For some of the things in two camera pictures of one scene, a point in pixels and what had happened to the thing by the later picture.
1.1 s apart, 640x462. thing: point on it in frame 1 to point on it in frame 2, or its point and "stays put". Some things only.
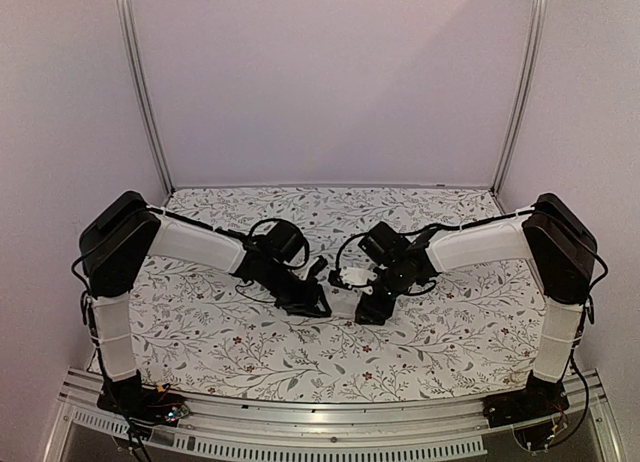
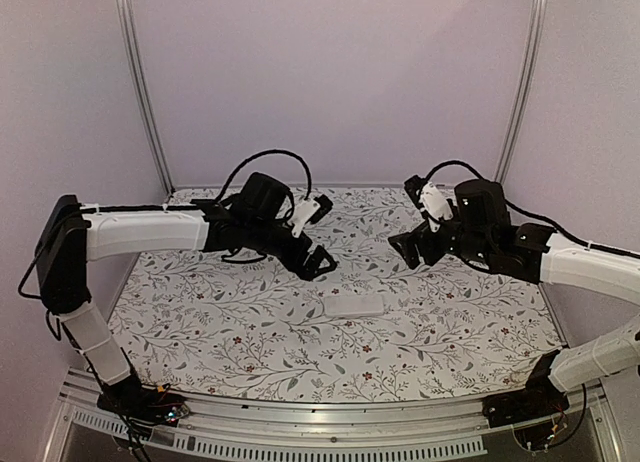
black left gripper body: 291,298 to 294,260
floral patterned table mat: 211,336 stays put
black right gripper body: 373,301 to 423,230
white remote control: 343,305 stays put
